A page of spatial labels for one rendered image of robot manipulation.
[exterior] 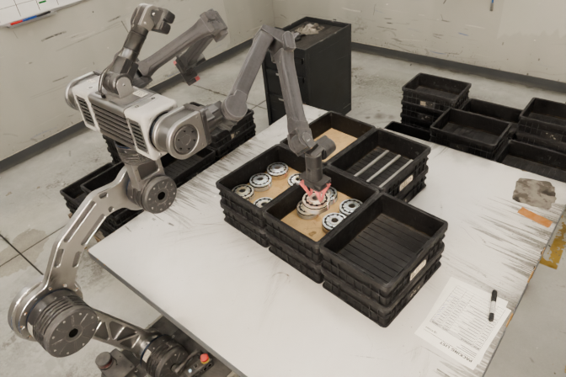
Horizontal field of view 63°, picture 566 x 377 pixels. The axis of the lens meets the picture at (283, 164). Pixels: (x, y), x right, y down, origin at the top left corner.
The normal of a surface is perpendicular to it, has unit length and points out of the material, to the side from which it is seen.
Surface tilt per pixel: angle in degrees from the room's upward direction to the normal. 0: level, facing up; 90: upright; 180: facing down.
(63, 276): 90
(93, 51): 90
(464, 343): 0
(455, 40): 90
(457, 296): 0
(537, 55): 90
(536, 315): 0
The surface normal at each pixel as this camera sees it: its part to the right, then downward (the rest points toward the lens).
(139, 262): -0.09, -0.81
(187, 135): 0.77, 0.32
